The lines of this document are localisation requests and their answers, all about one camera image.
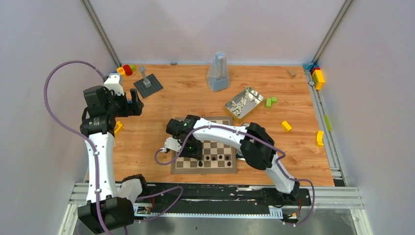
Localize wooden chess board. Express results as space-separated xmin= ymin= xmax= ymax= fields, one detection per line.
xmin=171 ymin=116 xmax=238 ymax=175

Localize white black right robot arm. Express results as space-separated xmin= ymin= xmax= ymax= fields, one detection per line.
xmin=162 ymin=115 xmax=300 ymax=205

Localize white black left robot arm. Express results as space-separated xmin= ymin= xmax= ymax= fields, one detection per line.
xmin=77 ymin=86 xmax=150 ymax=235

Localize gold tin with white pieces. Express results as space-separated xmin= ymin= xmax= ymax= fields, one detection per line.
xmin=224 ymin=87 xmax=266 ymax=123

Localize dark grey lego plate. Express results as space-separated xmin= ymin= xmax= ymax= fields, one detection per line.
xmin=134 ymin=66 xmax=163 ymax=98

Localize orange toy block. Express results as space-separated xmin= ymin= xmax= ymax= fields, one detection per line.
xmin=114 ymin=121 xmax=124 ymax=135

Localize yellow round toy block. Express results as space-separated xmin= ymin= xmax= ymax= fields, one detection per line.
xmin=116 ymin=67 xmax=127 ymax=77

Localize red round toy block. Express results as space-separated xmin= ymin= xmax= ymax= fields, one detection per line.
xmin=123 ymin=64 xmax=133 ymax=76

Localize blue metronome in plastic bag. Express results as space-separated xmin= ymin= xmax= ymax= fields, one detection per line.
xmin=207 ymin=51 xmax=230 ymax=92

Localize green toy block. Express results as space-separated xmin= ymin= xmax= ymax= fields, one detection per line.
xmin=265 ymin=96 xmax=277 ymax=109

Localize small wooden block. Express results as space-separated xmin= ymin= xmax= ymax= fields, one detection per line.
xmin=287 ymin=70 xmax=297 ymax=78

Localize yellow curved toy block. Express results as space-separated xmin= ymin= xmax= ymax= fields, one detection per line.
xmin=316 ymin=130 xmax=324 ymax=147

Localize stacked colourful blocks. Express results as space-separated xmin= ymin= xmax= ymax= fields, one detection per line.
xmin=302 ymin=63 xmax=325 ymax=90

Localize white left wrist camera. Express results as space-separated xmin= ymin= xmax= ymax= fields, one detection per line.
xmin=104 ymin=73 xmax=125 ymax=96

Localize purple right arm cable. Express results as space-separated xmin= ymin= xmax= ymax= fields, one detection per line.
xmin=154 ymin=125 xmax=316 ymax=227

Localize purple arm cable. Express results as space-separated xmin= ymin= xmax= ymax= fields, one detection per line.
xmin=154 ymin=125 xmax=316 ymax=227
xmin=44 ymin=60 xmax=184 ymax=235

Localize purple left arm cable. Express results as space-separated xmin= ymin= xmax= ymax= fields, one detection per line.
xmin=44 ymin=60 xmax=184 ymax=235

